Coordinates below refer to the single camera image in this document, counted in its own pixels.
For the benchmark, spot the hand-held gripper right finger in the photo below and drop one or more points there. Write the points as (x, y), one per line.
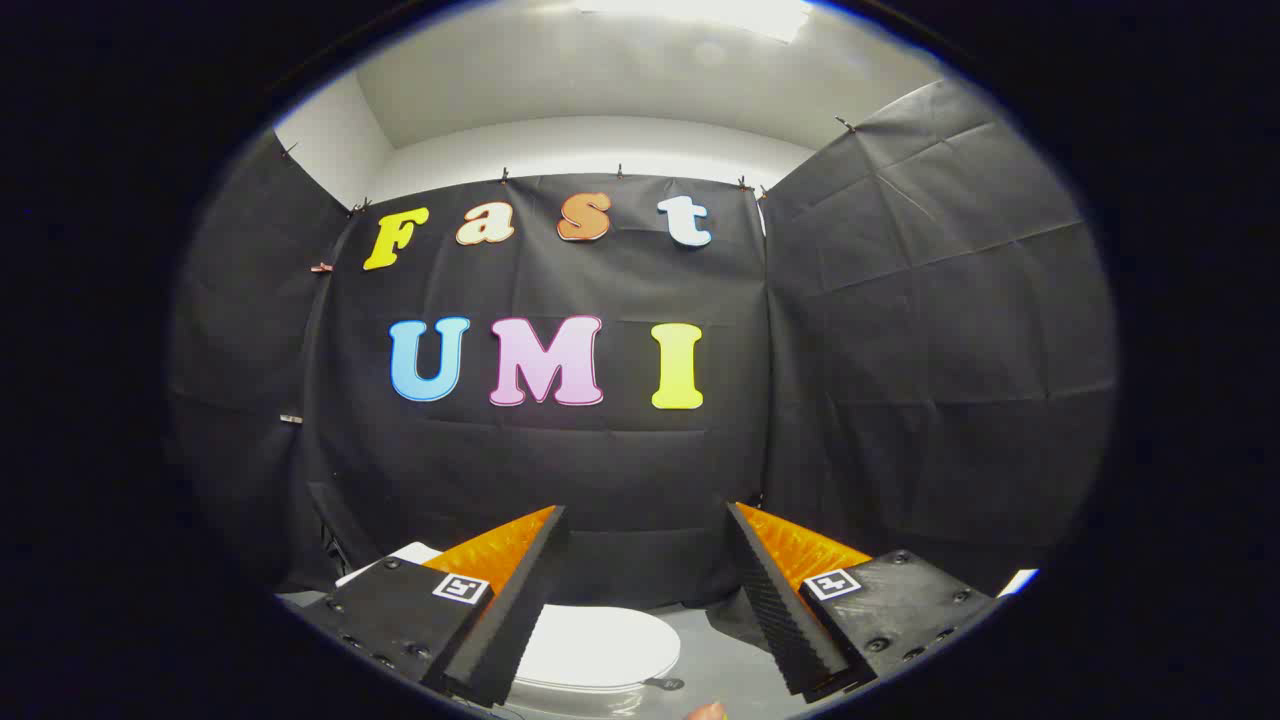
(775, 600)

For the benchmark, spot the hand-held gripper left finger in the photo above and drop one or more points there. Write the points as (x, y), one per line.
(520, 600)

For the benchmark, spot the small dark floor object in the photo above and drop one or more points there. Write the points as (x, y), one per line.
(666, 684)

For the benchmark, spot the black backdrop cloth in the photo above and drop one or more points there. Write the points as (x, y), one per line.
(620, 460)

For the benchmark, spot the white panel edge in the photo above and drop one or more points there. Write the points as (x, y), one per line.
(1020, 582)

